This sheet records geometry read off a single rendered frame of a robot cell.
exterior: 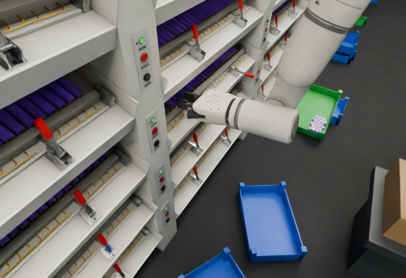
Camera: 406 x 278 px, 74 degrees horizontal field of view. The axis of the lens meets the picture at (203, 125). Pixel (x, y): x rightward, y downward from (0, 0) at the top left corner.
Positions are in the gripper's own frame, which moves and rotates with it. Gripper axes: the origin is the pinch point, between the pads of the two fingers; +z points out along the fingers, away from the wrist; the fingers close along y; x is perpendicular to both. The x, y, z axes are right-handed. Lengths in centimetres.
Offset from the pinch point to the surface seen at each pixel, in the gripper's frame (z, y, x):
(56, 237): 2.6, 45.3, 6.5
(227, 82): 0.8, -25.5, 7.7
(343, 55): -20, -172, 58
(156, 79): -5.2, 14.4, -15.4
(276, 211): -23, -17, 61
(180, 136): -0.6, 6.4, 8.4
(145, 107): -4.5, 19.0, -10.7
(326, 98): -24, -96, 51
